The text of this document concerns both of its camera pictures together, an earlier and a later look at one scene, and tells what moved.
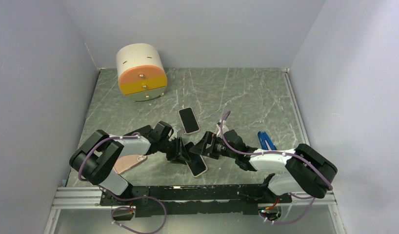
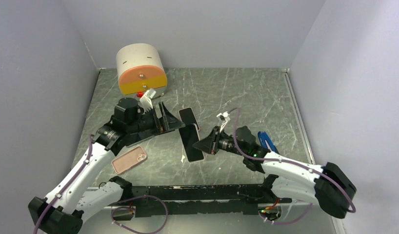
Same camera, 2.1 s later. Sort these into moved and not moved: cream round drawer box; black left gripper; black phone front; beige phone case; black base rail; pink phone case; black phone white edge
Moved: beige phone case; black left gripper
Not moved: cream round drawer box; black base rail; black phone front; black phone white edge; pink phone case
